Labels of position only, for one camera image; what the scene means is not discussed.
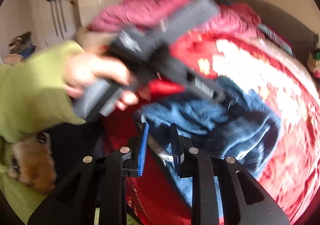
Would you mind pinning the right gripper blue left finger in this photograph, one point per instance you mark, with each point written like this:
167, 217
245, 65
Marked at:
143, 141

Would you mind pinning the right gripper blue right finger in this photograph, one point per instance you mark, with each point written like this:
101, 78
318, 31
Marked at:
176, 145

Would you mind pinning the blue denim pants lace trim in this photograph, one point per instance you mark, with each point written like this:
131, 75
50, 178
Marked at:
225, 149

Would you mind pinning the green sleeved left forearm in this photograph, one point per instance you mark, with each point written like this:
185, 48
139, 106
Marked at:
33, 95

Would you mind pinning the person's left hand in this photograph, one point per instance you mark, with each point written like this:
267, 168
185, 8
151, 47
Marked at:
84, 69

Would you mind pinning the pink duvet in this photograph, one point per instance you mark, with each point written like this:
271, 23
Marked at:
237, 19

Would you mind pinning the red floral bed blanket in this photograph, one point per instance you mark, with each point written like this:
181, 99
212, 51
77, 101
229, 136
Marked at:
291, 175

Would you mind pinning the patterned pillow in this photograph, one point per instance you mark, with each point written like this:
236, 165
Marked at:
277, 39

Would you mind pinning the stack of folded clothes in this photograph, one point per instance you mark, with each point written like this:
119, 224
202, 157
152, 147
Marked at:
313, 63

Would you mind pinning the dark grey headboard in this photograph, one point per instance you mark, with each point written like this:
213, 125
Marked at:
302, 40

